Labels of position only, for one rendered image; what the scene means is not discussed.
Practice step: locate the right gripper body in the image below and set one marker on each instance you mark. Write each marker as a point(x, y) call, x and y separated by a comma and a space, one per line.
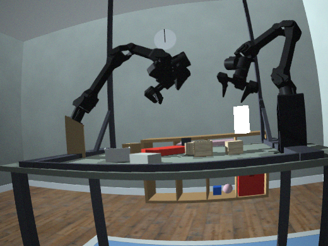
point(167, 79)

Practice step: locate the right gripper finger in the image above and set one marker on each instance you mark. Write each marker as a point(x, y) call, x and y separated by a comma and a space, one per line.
point(156, 96)
point(179, 78)

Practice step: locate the black metal overhead frame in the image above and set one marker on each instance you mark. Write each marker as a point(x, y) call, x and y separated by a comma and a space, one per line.
point(109, 118)

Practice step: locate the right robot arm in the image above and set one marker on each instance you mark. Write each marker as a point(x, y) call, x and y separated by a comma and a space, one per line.
point(162, 60)

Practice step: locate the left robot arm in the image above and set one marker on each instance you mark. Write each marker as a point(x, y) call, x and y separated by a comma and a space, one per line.
point(281, 75)

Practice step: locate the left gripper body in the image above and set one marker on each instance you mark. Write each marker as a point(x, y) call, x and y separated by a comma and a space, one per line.
point(241, 74)

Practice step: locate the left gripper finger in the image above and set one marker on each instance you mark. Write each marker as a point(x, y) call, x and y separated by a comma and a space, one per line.
point(248, 90)
point(224, 84)

